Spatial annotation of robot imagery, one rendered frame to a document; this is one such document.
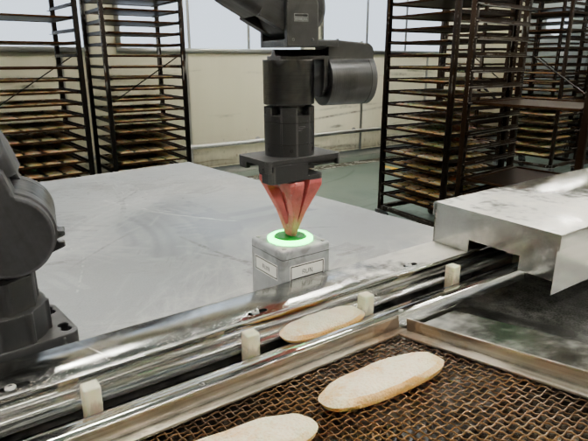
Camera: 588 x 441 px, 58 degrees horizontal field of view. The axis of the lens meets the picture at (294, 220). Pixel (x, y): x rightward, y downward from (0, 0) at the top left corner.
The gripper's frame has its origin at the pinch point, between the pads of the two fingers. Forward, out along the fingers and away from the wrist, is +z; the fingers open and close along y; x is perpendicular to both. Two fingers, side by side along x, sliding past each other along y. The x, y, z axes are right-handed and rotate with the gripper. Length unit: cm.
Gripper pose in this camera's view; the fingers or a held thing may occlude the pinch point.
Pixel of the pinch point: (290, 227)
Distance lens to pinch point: 64.2
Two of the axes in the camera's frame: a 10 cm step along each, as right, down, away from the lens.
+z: 0.1, 9.6, 2.9
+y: -8.2, 1.8, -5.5
